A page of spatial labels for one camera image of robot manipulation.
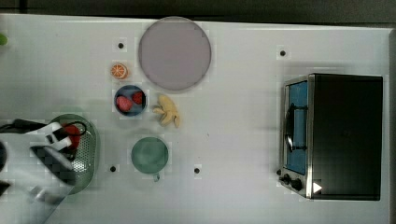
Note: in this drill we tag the peeled banana toy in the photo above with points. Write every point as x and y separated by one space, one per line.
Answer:
168 110

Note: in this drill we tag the black toaster oven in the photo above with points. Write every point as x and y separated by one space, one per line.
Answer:
332 137

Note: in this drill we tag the grey round plate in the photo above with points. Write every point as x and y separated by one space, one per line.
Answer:
174 53

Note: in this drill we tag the green cup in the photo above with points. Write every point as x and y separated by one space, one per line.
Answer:
149 156

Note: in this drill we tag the orange slice toy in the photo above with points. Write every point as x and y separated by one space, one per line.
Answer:
119 71

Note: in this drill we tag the blue small bowl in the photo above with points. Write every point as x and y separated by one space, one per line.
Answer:
128 91

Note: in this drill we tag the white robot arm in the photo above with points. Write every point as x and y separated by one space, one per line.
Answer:
37 176

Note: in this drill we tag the green lime toy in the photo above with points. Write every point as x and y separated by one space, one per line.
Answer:
3 40

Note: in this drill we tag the red ketchup bottle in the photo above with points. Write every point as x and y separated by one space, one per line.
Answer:
74 135

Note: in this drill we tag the red strawberry toy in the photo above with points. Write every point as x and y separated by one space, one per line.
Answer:
137 97

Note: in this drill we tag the pink strawberry toy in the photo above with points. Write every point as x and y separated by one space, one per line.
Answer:
124 104

